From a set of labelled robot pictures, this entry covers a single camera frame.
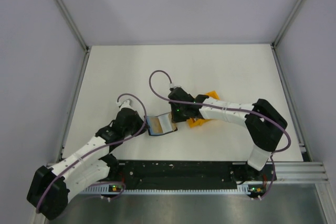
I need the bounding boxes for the yellow plastic bin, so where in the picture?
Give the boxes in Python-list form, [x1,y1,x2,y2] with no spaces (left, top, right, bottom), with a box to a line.
[187,91,219,128]

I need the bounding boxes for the black leather card holder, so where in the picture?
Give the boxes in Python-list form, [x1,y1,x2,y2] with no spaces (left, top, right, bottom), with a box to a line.
[146,112,178,136]

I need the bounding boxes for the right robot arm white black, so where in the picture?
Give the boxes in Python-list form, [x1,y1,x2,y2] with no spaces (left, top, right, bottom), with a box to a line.
[168,87,288,180]

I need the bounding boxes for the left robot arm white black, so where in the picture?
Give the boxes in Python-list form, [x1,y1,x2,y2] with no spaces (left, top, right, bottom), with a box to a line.
[27,108,148,220]

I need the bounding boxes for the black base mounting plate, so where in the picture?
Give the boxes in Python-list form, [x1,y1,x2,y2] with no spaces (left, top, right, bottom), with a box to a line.
[101,160,274,190]

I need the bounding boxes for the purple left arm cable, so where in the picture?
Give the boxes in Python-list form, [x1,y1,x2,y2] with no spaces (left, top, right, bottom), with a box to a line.
[35,93,147,214]

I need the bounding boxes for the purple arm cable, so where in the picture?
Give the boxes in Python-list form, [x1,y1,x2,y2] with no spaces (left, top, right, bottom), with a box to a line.
[35,93,147,214]
[149,70,292,201]

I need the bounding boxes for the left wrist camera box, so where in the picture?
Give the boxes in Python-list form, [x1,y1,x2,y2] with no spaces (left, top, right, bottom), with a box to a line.
[117,99,133,110]

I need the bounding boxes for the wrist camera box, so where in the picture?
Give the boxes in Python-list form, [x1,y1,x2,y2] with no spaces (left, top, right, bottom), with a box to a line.
[117,99,133,110]
[169,82,181,90]

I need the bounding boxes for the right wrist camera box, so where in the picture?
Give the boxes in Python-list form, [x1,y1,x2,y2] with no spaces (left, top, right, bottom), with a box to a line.
[169,82,181,90]

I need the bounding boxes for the grey slotted cable duct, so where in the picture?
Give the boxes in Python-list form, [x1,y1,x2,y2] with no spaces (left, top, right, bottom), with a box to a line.
[80,184,263,196]

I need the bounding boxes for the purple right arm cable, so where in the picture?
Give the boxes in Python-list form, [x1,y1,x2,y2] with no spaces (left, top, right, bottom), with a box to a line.
[149,70,292,201]

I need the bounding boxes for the aluminium frame rail front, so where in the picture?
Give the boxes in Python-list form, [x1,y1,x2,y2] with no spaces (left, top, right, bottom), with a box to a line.
[267,162,327,183]

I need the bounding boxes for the aluminium frame post left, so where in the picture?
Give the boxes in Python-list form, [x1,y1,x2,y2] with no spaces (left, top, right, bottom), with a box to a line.
[54,0,89,53]

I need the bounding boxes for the aluminium frame post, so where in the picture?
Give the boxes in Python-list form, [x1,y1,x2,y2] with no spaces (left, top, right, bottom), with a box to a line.
[271,0,306,49]
[54,0,89,53]

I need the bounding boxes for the aluminium frame post right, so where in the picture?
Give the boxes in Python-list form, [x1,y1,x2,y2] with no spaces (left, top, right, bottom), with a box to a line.
[271,0,306,49]

